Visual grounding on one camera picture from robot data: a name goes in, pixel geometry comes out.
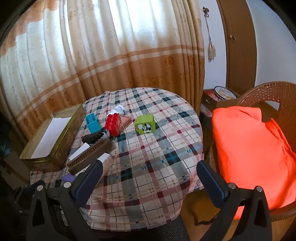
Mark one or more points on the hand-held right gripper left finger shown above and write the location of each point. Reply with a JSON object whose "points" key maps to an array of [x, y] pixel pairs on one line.
{"points": [[86, 179]]}

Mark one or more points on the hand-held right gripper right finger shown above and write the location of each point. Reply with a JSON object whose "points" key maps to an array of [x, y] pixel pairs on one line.
{"points": [[211, 180]]}

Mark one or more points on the purple card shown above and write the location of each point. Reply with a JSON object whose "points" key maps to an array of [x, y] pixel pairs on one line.
{"points": [[68, 178]]}

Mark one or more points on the white card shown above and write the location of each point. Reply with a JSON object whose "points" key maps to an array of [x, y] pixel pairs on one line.
{"points": [[79, 150]]}

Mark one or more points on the black and grey plastic object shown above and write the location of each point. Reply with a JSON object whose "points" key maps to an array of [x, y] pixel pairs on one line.
{"points": [[92, 138]]}

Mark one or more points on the gold metal tin box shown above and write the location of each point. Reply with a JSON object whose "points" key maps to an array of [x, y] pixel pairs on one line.
{"points": [[69, 136]]}

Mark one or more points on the blue building block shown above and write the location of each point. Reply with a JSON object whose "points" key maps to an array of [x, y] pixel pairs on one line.
{"points": [[92, 124]]}

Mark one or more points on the red building block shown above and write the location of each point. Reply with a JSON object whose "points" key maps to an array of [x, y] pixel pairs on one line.
{"points": [[113, 125]]}

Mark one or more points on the copper coloured small box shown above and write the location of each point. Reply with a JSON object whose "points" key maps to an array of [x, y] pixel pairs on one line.
{"points": [[124, 121]]}

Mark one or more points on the white pill bottle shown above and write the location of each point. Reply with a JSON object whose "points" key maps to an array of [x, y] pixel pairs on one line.
{"points": [[120, 109]]}

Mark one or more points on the green cube with cartoon print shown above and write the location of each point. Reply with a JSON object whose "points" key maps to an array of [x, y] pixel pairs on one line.
{"points": [[144, 124]]}

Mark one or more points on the orange cloth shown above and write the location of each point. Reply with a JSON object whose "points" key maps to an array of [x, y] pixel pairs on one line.
{"points": [[249, 150]]}

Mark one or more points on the white plastic bag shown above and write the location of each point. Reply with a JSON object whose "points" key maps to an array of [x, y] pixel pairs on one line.
{"points": [[204, 112]]}

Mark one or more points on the cardboard box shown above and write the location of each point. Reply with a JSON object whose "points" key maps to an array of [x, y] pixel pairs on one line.
{"points": [[208, 103]]}

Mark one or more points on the red packet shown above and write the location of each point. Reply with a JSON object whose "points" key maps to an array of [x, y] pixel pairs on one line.
{"points": [[210, 94]]}

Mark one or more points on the round cookie tin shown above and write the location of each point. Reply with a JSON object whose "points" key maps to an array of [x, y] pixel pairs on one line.
{"points": [[225, 92]]}

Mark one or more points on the brown wicker chair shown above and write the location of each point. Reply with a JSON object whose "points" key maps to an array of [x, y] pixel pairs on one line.
{"points": [[261, 92]]}

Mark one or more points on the brown wooden door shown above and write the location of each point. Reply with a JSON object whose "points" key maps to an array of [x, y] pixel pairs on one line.
{"points": [[240, 58]]}

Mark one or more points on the curtain tassel tieback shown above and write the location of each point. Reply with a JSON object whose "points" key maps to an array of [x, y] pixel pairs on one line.
{"points": [[211, 49]]}

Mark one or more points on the cream and orange curtain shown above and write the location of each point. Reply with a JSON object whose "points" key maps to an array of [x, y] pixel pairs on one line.
{"points": [[115, 46]]}

